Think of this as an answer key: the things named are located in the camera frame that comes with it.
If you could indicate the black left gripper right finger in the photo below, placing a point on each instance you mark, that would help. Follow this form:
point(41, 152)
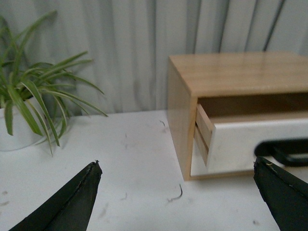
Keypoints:
point(285, 195)

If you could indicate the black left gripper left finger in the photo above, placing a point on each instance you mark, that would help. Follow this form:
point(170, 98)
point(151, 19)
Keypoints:
point(70, 208)

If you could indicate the white lower drawer front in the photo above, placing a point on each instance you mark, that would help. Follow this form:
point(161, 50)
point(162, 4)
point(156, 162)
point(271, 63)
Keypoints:
point(199, 171)

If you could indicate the white front wooden drawer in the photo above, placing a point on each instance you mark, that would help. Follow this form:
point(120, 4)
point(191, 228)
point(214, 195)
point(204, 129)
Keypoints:
point(227, 143)

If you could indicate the light wooden drawer cabinet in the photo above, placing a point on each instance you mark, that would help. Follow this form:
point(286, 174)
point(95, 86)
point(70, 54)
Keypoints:
point(228, 84)

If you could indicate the white plant pot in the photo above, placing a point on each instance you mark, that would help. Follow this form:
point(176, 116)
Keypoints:
point(23, 136)

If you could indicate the green spider plant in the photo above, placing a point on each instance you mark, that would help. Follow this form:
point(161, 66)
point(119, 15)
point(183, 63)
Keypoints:
point(42, 81)

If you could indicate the black drawer handle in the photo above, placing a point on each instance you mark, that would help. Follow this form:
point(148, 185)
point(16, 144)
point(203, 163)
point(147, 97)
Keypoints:
point(290, 153)

